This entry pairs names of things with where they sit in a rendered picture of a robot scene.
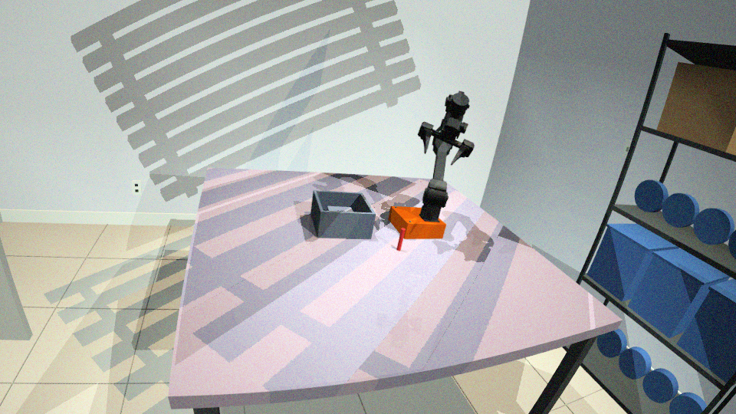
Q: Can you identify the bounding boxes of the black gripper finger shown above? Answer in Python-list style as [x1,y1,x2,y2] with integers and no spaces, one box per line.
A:
[451,145,469,165]
[421,129,432,154]

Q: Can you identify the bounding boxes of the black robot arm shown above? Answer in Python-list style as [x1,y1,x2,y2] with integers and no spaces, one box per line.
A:
[419,91,470,223]

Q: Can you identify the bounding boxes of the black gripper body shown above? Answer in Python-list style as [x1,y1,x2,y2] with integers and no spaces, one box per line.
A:
[418,118,475,157]

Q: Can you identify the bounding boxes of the dark red peg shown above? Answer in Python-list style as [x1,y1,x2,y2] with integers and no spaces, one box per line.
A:
[397,228,406,251]

